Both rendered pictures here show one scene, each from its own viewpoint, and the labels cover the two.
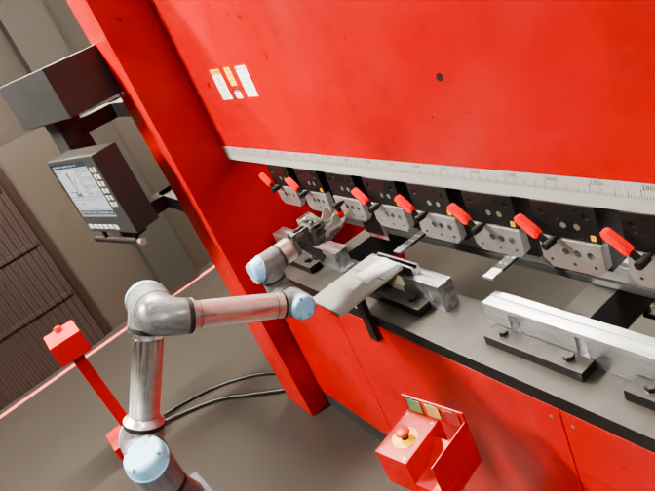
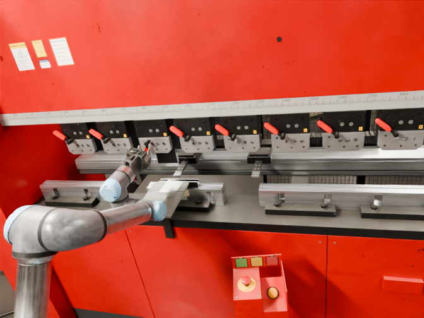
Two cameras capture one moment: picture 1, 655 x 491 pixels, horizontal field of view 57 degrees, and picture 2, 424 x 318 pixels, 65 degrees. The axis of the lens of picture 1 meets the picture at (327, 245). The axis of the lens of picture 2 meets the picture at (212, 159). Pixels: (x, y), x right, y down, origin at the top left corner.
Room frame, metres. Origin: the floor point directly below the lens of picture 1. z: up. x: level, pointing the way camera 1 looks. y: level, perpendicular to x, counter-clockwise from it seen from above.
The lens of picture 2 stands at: (0.63, 0.73, 1.83)
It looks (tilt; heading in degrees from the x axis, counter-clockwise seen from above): 28 degrees down; 313
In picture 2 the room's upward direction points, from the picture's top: 9 degrees counter-clockwise
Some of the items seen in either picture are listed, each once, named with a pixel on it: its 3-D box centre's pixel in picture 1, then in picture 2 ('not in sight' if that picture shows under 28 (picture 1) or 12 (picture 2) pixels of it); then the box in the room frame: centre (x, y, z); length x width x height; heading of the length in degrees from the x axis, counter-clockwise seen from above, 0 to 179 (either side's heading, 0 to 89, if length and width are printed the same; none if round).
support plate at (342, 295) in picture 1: (356, 284); (161, 198); (1.70, -0.03, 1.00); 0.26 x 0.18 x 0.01; 115
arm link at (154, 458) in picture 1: (152, 466); not in sight; (1.35, 0.68, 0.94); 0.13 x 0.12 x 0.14; 20
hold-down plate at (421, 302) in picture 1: (394, 297); (180, 205); (1.71, -0.13, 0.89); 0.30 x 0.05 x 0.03; 25
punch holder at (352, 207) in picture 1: (355, 190); (156, 132); (1.79, -0.15, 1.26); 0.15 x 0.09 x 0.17; 25
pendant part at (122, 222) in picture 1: (101, 189); not in sight; (2.63, 0.79, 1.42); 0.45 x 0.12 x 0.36; 39
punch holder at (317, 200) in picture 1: (322, 184); (118, 134); (1.97, -0.07, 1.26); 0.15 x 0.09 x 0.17; 25
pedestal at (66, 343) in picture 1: (101, 389); not in sight; (2.85, 1.42, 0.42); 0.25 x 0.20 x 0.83; 115
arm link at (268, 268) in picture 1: (266, 265); (115, 187); (1.66, 0.19, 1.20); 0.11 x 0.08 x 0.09; 115
